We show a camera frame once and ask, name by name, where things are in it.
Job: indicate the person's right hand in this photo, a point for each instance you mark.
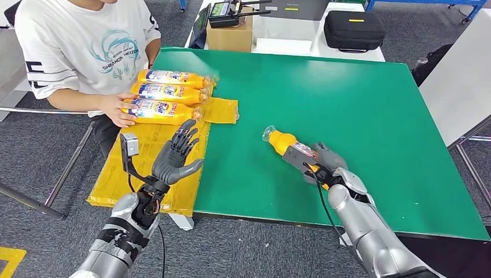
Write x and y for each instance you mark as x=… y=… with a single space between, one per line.
x=113 y=107

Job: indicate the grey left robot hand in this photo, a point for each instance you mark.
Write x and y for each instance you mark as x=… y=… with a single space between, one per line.
x=168 y=169

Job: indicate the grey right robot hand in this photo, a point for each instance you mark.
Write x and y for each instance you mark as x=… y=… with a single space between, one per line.
x=332 y=161

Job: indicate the orange detergent bottle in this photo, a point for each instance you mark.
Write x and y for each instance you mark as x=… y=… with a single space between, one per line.
x=168 y=93
x=282 y=142
x=168 y=78
x=165 y=115

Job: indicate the person's right forearm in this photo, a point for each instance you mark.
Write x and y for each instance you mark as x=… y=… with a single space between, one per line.
x=73 y=100

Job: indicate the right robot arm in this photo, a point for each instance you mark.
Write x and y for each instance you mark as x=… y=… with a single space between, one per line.
x=364 y=226

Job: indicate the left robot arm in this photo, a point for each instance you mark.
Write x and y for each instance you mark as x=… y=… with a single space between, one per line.
x=126 y=226

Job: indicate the person's left forearm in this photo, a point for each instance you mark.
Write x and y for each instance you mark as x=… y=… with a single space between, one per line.
x=153 y=52

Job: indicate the yellow taped cardboard board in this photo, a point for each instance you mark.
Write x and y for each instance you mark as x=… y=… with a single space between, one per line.
x=115 y=180

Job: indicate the white table foot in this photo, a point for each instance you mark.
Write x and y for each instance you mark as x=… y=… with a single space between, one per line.
x=182 y=223

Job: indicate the person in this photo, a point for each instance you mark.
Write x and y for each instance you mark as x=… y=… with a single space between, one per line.
x=76 y=42
x=460 y=261

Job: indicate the grey folding table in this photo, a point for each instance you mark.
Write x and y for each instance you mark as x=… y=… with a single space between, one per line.
x=11 y=57
x=458 y=76

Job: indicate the black tablet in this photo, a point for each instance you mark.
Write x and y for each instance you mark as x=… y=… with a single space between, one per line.
x=200 y=27

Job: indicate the white flat box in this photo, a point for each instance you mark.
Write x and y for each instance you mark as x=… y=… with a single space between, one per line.
x=282 y=47

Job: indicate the black carrying case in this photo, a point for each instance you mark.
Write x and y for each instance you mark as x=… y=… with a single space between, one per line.
x=353 y=33

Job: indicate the brown cardboard box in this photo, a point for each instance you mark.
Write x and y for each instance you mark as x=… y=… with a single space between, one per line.
x=229 y=38

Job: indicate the white table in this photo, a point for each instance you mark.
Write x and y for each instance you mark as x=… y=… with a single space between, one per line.
x=282 y=30

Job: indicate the black remote controller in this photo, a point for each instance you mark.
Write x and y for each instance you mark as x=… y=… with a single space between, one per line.
x=223 y=16

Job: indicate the black backpack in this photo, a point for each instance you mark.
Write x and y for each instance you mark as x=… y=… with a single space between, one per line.
x=434 y=61

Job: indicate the grey case with yellow sticker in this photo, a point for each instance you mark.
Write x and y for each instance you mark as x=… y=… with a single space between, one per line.
x=305 y=11

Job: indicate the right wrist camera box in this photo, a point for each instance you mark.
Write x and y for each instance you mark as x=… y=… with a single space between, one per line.
x=297 y=159

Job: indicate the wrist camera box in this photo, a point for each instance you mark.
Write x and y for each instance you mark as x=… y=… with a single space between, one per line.
x=129 y=145
x=297 y=159

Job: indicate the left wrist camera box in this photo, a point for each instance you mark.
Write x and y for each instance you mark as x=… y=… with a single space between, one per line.
x=129 y=145

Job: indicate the blue metal post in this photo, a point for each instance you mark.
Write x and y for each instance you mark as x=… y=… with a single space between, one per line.
x=182 y=4

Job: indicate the blue metal frame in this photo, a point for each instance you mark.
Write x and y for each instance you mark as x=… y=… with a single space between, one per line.
x=475 y=9

